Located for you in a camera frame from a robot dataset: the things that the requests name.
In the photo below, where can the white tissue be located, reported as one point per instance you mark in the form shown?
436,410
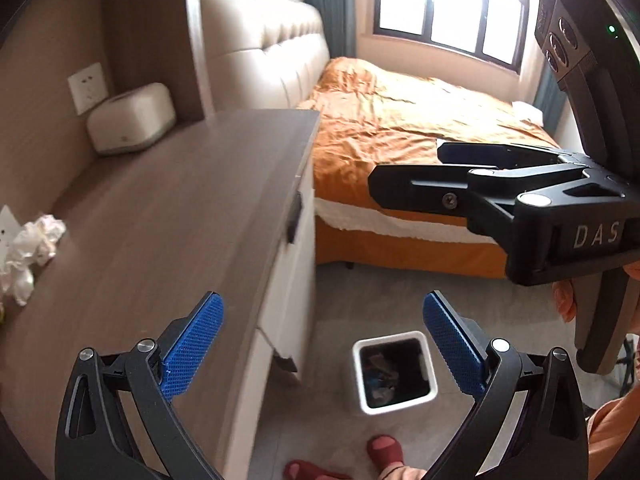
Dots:
42,232

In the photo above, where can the white square waste bin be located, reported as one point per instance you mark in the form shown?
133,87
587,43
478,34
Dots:
400,402

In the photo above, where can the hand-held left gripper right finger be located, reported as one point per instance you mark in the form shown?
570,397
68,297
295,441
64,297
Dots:
452,345

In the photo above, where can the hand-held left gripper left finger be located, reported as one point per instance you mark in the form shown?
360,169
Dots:
195,340

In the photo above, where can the person's orange shirt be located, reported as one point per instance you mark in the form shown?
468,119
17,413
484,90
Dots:
615,435

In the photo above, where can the small white item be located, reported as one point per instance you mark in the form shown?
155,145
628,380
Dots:
527,111

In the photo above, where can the grey-blue curtain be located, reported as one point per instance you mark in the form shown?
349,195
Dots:
330,5
547,100

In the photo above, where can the white plastic bag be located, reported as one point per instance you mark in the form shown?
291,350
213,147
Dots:
17,280

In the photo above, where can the white wall socket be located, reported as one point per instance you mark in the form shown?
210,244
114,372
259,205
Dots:
6,230
87,87

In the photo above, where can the red slipper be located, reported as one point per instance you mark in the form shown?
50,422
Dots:
385,447
310,471

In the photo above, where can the person's right hand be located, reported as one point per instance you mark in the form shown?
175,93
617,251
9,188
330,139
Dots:
565,302

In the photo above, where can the person's leg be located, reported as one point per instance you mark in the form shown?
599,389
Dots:
400,474

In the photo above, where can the white tissue box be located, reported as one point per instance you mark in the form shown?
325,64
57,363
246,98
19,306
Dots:
132,120

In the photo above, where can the orange bed sheet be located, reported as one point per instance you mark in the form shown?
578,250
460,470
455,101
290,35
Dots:
400,120

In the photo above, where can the dark framed window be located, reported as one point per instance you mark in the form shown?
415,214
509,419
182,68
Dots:
450,10

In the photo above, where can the wooden desk unit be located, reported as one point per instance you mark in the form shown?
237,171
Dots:
285,280

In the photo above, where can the cream padded headboard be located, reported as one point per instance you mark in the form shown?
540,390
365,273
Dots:
260,45

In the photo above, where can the white mattress pad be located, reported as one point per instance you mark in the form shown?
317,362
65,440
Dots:
390,222

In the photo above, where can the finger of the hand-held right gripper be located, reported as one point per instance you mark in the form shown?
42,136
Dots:
415,187
470,152

